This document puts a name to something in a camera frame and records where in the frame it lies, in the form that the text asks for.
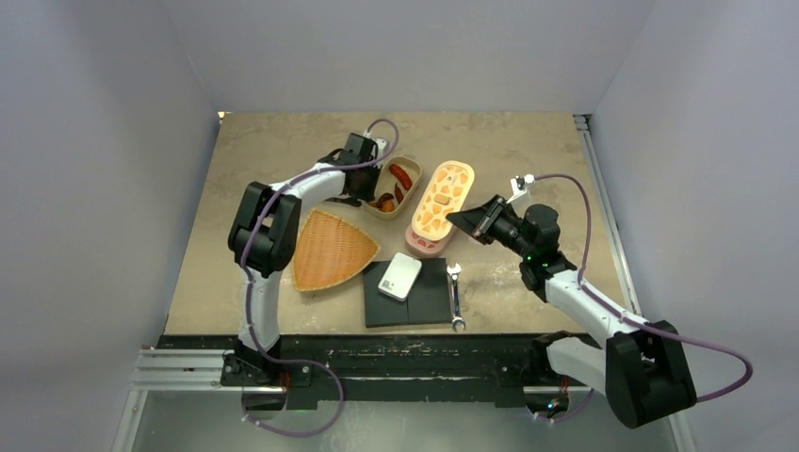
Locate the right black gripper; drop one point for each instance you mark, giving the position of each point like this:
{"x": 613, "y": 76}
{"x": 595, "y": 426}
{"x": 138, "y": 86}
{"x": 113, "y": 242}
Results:
{"x": 480, "y": 221}

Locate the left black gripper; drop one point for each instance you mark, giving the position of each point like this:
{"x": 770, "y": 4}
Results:
{"x": 367, "y": 195}

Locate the dark red octopus tentacle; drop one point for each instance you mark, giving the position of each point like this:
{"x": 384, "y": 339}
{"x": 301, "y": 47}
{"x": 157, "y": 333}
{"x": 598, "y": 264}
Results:
{"x": 384, "y": 198}

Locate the cream lunch box lid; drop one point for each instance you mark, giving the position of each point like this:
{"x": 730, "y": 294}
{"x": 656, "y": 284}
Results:
{"x": 445, "y": 194}

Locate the pink lunch box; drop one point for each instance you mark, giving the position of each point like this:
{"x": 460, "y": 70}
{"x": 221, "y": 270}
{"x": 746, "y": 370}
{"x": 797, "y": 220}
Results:
{"x": 424, "y": 249}

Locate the cream lunch box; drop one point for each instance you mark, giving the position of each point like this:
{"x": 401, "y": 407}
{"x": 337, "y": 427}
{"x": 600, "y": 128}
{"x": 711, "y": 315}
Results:
{"x": 386, "y": 182}

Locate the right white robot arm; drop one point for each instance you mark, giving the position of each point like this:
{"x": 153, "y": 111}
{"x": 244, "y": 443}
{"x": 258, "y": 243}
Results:
{"x": 639, "y": 366}

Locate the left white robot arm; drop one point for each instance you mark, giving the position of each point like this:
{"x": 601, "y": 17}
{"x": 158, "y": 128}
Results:
{"x": 263, "y": 236}

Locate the woven bamboo basket tray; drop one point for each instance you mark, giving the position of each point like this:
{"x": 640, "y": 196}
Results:
{"x": 330, "y": 251}

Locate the silver open-end wrench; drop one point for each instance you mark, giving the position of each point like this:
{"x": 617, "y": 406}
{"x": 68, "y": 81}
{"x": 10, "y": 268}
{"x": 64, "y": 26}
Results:
{"x": 457, "y": 322}

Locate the white power bank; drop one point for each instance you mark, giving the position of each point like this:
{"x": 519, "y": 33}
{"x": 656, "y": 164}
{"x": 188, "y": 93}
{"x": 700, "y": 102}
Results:
{"x": 400, "y": 276}

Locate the right black foam block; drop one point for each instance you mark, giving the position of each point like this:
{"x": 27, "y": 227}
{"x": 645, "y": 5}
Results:
{"x": 429, "y": 299}

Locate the black foam block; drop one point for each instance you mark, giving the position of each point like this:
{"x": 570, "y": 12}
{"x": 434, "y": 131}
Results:
{"x": 429, "y": 299}
{"x": 380, "y": 309}

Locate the left black foam block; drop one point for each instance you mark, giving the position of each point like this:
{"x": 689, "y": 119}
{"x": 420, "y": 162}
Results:
{"x": 380, "y": 309}

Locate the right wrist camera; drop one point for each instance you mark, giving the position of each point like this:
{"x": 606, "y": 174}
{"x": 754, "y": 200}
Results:
{"x": 521, "y": 188}

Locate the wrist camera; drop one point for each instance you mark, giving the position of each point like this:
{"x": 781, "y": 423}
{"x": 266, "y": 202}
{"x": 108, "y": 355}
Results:
{"x": 380, "y": 144}
{"x": 521, "y": 188}

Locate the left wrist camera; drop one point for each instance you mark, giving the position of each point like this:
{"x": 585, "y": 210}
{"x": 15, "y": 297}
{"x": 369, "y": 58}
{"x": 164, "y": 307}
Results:
{"x": 380, "y": 144}

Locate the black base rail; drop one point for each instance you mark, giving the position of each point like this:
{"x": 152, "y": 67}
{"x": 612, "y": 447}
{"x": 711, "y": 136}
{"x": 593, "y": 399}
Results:
{"x": 460, "y": 368}

